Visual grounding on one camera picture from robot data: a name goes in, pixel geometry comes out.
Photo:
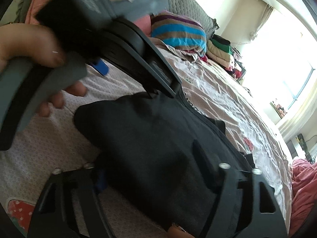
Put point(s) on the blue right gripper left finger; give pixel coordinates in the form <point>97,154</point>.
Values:
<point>100,181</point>

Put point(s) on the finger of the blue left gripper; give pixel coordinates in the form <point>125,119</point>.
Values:
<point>101,67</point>

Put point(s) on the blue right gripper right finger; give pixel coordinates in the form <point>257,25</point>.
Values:
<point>207,163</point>

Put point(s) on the black sweater with orange patches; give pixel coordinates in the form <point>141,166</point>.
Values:
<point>145,143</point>

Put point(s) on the stack of folded clothes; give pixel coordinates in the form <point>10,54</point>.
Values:
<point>220,51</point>

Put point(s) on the left hand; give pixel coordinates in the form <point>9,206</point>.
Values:
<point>38,43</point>

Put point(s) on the strawberry print bed sheet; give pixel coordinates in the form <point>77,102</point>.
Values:
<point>54,142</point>

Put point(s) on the striped blue brown pillow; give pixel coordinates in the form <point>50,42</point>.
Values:
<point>179,32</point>

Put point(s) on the white side desk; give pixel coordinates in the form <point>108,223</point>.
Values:
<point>298,147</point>

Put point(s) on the pink crumpled blanket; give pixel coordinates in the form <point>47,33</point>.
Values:
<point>304,192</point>

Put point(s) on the grey quilted headboard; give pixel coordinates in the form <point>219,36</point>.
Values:
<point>193,10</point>

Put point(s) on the dark red garment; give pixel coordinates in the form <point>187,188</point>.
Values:
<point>204,58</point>

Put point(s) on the white curtain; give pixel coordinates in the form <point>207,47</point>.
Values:
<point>265,16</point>

